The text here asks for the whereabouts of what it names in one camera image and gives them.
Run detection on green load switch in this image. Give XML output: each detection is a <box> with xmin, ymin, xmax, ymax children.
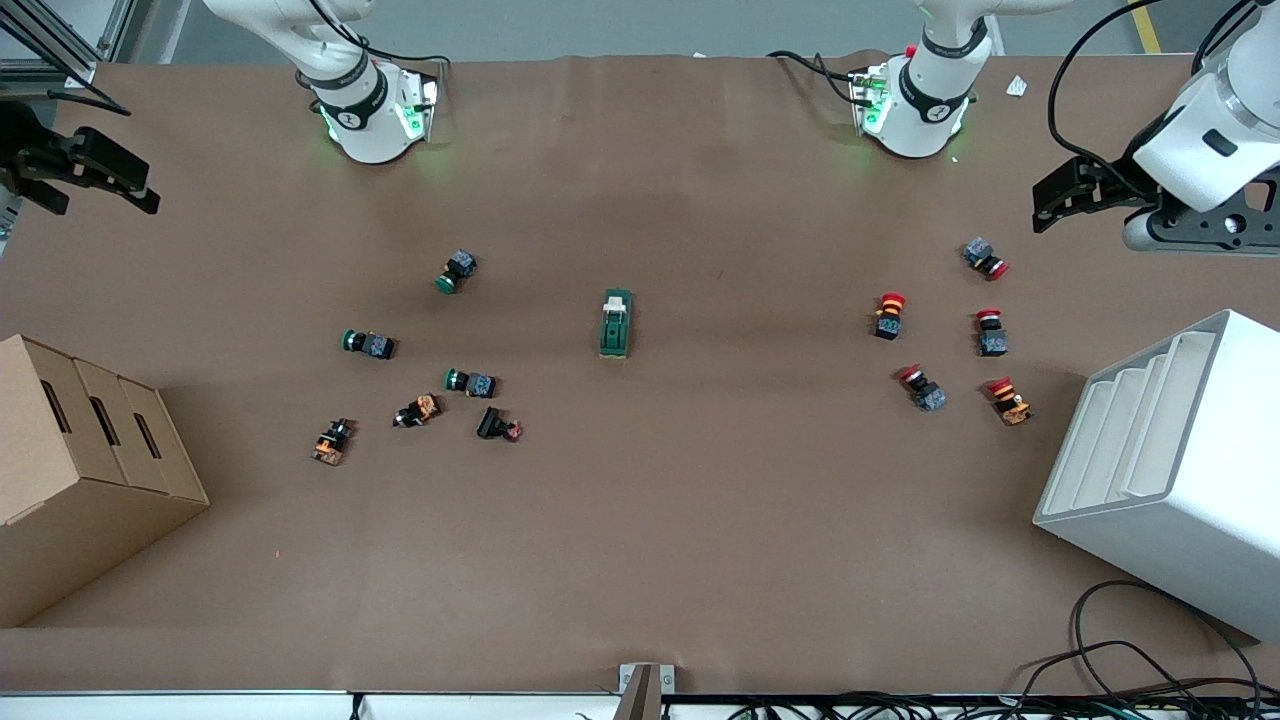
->
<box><xmin>598</xmin><ymin>288</ymin><xmax>636</xmax><ymax>361</ymax></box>

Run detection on white tiered plastic rack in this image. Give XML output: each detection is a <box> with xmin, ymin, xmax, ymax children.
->
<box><xmin>1032</xmin><ymin>309</ymin><xmax>1280</xmax><ymax>643</ymax></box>

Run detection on brown cardboard box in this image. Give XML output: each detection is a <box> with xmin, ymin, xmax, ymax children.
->
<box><xmin>0</xmin><ymin>333</ymin><xmax>211</xmax><ymax>629</ymax></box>

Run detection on black orange push button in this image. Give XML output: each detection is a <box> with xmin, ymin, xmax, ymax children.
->
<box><xmin>392</xmin><ymin>393</ymin><xmax>443</xmax><ymax>430</ymax></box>
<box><xmin>311</xmin><ymin>418</ymin><xmax>356</xmax><ymax>467</ymax></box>

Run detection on black button with red lamp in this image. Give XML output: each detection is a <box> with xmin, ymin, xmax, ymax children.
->
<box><xmin>476</xmin><ymin>405</ymin><xmax>525</xmax><ymax>443</ymax></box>

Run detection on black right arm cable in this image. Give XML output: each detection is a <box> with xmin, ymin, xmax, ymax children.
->
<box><xmin>0</xmin><ymin>20</ymin><xmax>132</xmax><ymax>118</ymax></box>

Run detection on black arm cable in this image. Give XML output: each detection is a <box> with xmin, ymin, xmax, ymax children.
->
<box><xmin>1047</xmin><ymin>0</ymin><xmax>1263</xmax><ymax>166</ymax></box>
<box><xmin>0</xmin><ymin>20</ymin><xmax>132</xmax><ymax>118</ymax></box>

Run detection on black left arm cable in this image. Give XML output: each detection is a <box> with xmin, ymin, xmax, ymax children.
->
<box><xmin>1047</xmin><ymin>0</ymin><xmax>1263</xmax><ymax>166</ymax></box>

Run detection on aluminium frame profile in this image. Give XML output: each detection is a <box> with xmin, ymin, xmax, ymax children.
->
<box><xmin>0</xmin><ymin>0</ymin><xmax>141</xmax><ymax>89</ymax></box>

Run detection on black left base cable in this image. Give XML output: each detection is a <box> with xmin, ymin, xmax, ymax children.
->
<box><xmin>766</xmin><ymin>49</ymin><xmax>873</xmax><ymax>105</ymax></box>

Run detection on black base cable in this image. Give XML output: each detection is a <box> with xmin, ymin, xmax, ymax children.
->
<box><xmin>766</xmin><ymin>49</ymin><xmax>873</xmax><ymax>105</ymax></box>
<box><xmin>310</xmin><ymin>0</ymin><xmax>453</xmax><ymax>71</ymax></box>

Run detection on black right base cable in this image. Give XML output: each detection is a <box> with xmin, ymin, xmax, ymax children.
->
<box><xmin>310</xmin><ymin>0</ymin><xmax>453</xmax><ymax>71</ymax></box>

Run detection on black floor cable bundle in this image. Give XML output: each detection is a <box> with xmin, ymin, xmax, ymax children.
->
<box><xmin>730</xmin><ymin>580</ymin><xmax>1280</xmax><ymax>720</ymax></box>

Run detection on metal table edge bracket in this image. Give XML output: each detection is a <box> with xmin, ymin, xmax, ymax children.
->
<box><xmin>612</xmin><ymin>662</ymin><xmax>676</xmax><ymax>720</ymax></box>

